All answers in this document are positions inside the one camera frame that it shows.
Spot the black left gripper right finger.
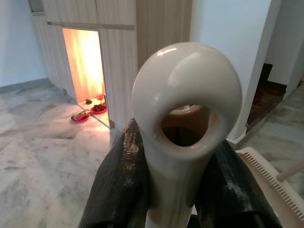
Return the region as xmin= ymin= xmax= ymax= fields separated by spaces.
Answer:
xmin=195 ymin=139 xmax=284 ymax=228

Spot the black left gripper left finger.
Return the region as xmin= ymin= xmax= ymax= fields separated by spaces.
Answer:
xmin=77 ymin=118 xmax=152 ymax=228

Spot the cream plastic dustpan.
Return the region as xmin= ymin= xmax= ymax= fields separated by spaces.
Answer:
xmin=235 ymin=146 xmax=304 ymax=228

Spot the red plate with offering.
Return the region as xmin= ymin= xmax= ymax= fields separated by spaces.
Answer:
xmin=71 ymin=110 xmax=91 ymax=122

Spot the tall light wood cupboard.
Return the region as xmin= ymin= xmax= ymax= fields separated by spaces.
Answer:
xmin=30 ymin=0 xmax=193 ymax=130

